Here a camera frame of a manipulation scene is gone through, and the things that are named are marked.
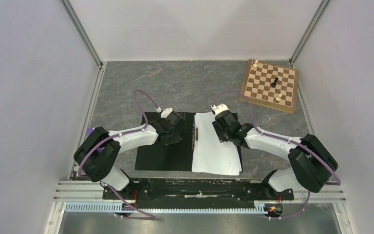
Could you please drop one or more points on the black chess piece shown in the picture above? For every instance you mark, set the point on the black chess piece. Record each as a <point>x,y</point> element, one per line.
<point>274,83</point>

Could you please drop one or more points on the white slotted cable duct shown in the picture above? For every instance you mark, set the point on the white slotted cable duct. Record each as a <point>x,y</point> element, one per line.
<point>119,207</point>

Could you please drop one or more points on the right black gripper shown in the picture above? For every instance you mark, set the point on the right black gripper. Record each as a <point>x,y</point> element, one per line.
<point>221,137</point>

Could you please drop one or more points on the black blue file folder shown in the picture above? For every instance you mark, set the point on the black blue file folder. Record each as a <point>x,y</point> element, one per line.
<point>173,157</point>

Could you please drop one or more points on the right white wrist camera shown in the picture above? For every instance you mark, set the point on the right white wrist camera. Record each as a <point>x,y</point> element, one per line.
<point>217,109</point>

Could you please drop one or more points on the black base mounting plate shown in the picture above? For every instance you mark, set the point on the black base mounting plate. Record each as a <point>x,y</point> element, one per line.
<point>195,193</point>

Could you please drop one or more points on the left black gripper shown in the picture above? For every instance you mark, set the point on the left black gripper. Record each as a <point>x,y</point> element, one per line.
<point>175,140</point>

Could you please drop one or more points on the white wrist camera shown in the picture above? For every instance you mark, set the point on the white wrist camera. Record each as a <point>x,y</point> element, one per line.
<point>217,109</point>
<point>164,113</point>

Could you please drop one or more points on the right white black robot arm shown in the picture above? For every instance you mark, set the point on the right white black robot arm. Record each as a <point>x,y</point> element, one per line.
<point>311,164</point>

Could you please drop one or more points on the white paper sheet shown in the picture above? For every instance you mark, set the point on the white paper sheet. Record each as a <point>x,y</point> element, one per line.
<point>210,155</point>

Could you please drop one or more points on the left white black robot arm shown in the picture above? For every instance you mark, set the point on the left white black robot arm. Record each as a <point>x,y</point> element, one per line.
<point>97,154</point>

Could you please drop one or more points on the wooden chessboard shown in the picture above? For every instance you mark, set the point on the wooden chessboard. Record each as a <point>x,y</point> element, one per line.
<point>256,86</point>

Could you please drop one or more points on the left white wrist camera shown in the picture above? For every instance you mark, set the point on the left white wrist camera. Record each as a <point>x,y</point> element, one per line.
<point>164,113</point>

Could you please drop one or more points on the purple stapler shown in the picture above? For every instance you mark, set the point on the purple stapler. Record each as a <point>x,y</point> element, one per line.
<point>88,132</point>

